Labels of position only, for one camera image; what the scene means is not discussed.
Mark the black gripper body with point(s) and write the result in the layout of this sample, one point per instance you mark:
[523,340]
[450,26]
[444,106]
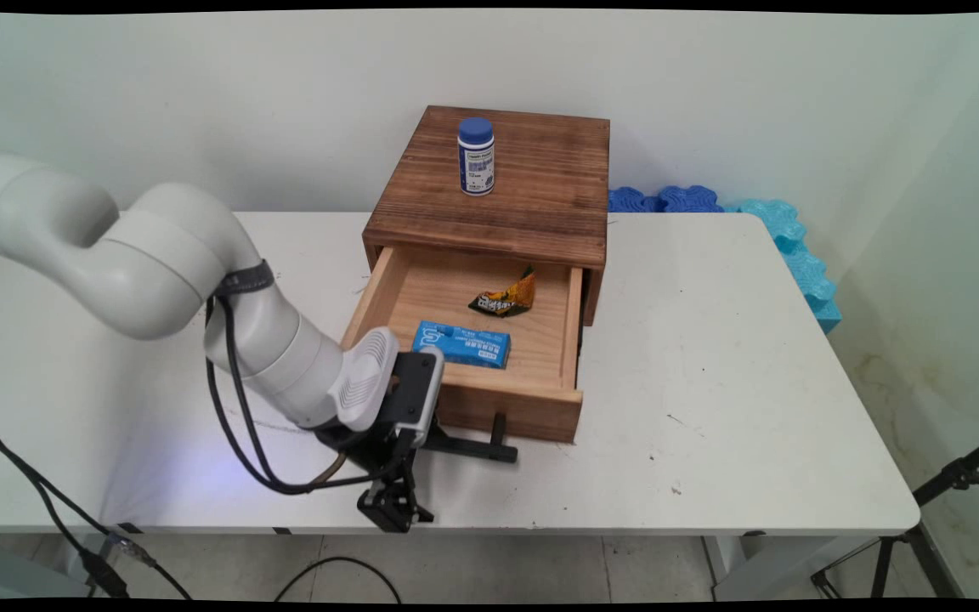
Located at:
[370,455]

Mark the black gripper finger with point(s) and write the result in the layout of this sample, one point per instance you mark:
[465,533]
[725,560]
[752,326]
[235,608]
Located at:
[381,508]
[413,508]

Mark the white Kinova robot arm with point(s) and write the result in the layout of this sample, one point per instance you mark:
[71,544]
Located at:
[166,263]

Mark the blue rectangular carton box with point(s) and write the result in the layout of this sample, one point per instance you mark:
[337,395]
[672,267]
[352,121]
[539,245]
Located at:
[464,344]

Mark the orange black snack packet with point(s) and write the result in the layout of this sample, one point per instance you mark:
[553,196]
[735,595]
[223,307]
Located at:
[508,297]

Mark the brown wooden drawer cabinet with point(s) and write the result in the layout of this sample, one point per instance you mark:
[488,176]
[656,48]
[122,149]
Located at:
[523,187]

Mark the white bottle with blue cap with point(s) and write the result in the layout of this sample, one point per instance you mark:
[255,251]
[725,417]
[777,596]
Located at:
[476,161]

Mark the dark blue foam mat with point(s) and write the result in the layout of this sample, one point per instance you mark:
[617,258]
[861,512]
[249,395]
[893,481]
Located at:
[664,201]

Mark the cyan foam mat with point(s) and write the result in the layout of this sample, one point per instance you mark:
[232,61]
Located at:
[800,259]

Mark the black tripod stand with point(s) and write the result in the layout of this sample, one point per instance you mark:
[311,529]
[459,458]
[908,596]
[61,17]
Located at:
[931,510]

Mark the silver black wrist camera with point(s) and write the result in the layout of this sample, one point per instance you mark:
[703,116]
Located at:
[417,391]

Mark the white table leg frame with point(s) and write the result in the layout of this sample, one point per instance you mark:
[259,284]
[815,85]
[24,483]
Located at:
[761,565]

